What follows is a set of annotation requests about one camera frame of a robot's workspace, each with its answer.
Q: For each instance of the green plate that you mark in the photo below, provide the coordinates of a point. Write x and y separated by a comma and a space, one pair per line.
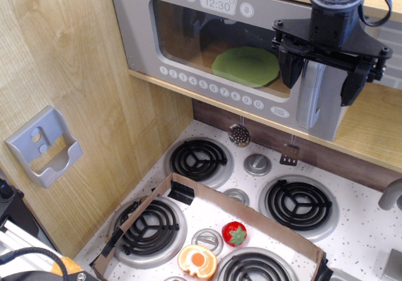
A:
250, 66

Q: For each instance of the back right black burner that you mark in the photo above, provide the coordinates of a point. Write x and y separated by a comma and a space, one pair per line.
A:
297, 205

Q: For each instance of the small metal spatula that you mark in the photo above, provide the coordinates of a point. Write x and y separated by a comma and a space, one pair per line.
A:
290, 152

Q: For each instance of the silver stove knob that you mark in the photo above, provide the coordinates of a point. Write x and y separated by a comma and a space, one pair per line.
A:
238, 195
210, 239
257, 165

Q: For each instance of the lower silver stove knob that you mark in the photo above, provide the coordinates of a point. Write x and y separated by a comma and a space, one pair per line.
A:
210, 239

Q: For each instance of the middle silver stove knob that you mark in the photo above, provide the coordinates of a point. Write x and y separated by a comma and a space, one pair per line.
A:
238, 195

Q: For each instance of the aluminium rail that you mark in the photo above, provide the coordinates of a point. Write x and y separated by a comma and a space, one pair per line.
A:
14, 238

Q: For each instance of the grey wall phone holder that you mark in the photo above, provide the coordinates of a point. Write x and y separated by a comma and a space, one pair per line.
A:
36, 137

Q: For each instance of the black device at left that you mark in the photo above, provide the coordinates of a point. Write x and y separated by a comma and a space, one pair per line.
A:
15, 210

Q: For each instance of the back left black burner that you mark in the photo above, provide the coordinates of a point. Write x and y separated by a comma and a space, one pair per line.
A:
199, 159

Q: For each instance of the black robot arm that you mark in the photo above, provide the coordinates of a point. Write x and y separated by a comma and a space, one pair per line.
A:
350, 5

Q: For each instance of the wooden microwave shelf cabinet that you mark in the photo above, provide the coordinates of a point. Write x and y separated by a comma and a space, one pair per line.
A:
371, 127

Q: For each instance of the black round base with screw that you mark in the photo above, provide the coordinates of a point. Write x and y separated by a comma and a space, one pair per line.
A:
46, 276

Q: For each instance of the upper silver stove knob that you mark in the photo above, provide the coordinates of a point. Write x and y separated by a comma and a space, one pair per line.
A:
257, 165

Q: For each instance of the grey faucet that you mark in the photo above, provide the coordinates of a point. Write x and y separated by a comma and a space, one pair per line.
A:
391, 196

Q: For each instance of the orange toy piece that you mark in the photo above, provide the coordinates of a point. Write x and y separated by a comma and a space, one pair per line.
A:
70, 265

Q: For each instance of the silver toy microwave door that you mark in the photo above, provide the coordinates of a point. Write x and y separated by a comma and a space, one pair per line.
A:
221, 49

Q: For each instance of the cardboard barrier strip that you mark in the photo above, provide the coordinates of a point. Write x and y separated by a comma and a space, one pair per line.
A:
185, 190

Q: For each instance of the orange toy fruit half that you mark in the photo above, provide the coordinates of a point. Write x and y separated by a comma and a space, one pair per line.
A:
197, 261

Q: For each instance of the front right black burner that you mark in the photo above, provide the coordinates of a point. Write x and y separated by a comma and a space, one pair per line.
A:
254, 266

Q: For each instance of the metal slotted spoon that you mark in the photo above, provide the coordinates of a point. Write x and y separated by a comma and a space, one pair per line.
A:
238, 134

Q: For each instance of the black burner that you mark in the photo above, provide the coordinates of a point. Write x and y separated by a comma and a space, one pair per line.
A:
297, 205
154, 231
199, 159
254, 266

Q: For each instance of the red toy strawberry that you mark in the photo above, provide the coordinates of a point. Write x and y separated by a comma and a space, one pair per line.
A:
234, 233

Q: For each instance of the front left black burner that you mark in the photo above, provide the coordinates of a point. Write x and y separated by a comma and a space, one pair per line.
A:
154, 231

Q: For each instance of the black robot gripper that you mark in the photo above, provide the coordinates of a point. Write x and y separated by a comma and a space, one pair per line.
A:
332, 38

